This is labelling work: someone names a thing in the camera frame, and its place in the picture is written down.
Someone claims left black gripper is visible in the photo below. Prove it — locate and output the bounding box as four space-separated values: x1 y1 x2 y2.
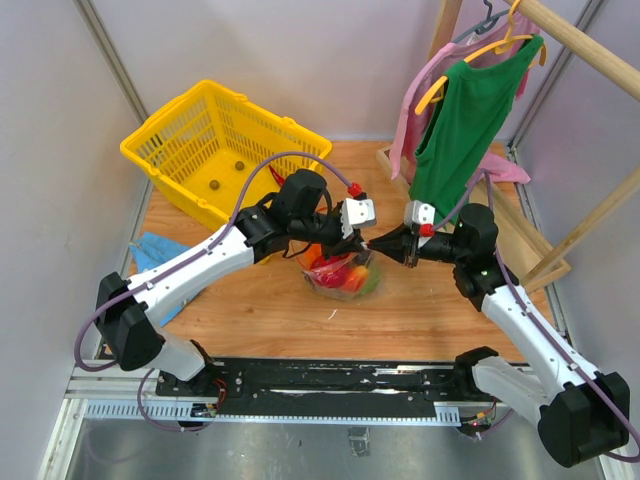
292 201 366 262

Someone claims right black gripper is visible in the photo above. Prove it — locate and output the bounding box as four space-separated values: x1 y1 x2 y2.
367 223 468 268

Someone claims clear zip top bag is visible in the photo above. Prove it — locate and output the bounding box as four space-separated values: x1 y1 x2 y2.
296 244 381 301

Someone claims orange persimmon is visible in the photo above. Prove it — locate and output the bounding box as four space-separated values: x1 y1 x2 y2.
301 244 325 270

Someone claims green cabbage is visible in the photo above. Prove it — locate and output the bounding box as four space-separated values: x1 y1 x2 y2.
360 265 381 295

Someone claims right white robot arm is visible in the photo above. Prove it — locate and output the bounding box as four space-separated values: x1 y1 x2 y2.
368 201 639 467

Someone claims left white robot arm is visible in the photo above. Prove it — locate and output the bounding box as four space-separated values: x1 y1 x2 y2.
93 169 376 396

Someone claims green tank top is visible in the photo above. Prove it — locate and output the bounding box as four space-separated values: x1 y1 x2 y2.
409 35 544 224

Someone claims red chili pepper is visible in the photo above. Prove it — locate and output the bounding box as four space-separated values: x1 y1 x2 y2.
268 166 285 187

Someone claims wooden clothes rack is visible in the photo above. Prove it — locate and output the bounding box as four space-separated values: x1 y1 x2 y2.
375 0 640 294

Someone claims yellow clothes hanger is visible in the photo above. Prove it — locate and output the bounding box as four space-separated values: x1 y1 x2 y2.
415 0 547 115

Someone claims yellow plastic basket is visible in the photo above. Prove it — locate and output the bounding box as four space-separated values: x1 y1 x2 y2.
120 80 332 230

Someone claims blue tissue box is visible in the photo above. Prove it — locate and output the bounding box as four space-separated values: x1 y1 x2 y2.
128 230 204 326

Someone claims grey clothes hanger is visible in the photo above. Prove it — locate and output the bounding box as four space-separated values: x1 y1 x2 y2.
452 0 504 44

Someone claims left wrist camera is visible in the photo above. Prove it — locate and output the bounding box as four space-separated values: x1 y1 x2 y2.
340 199 377 239

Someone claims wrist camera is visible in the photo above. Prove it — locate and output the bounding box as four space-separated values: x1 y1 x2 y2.
404 200 436 238
340 199 377 239

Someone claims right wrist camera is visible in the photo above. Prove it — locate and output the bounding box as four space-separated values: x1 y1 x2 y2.
404 200 436 238

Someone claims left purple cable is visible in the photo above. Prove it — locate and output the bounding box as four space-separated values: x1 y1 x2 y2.
74 151 364 433

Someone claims purple cable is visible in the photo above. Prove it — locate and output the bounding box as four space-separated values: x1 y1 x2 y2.
74 151 364 433
419 168 640 464

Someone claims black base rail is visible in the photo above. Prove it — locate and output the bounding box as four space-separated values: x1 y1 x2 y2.
155 357 500 423

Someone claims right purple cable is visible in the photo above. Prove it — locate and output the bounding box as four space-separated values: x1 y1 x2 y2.
419 168 640 464

